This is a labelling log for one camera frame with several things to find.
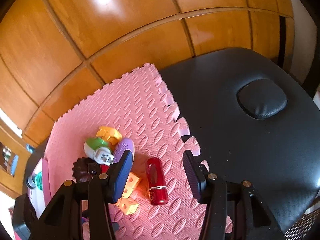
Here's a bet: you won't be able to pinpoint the dark brown ridged piece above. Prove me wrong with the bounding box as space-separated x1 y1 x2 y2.
72 157 101 183

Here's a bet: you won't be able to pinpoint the orange linked cubes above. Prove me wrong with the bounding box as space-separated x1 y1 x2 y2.
116 172 141 215

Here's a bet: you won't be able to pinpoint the pink foam puzzle mat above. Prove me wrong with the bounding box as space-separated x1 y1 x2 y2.
44 63 206 239

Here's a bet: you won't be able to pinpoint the wooden cabinet with shelves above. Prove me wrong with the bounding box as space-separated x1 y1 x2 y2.
0 120 31 199

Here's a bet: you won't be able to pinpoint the green white round gadget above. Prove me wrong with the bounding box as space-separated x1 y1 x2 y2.
84 137 114 166

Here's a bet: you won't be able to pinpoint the black table face cushion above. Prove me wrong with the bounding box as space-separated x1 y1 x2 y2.
237 79 287 120

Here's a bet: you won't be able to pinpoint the red glossy lipstick case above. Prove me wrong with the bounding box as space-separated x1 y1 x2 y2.
146 157 169 205

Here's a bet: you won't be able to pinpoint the red block toy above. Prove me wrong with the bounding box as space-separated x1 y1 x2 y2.
100 164 110 173

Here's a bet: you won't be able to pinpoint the orange plastic clip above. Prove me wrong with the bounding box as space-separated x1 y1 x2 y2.
96 126 122 146

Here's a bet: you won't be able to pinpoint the black clear cylindrical container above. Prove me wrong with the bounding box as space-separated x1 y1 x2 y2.
26 174 36 189

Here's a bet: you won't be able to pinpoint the pink white cardboard box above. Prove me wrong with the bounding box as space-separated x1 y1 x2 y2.
26 158 52 218

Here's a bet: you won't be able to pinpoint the teal plastic funnel piece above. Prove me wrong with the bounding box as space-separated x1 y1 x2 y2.
35 172 43 191

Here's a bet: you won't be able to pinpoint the purple embossed oval case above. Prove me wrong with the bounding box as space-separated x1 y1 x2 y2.
113 138 135 163

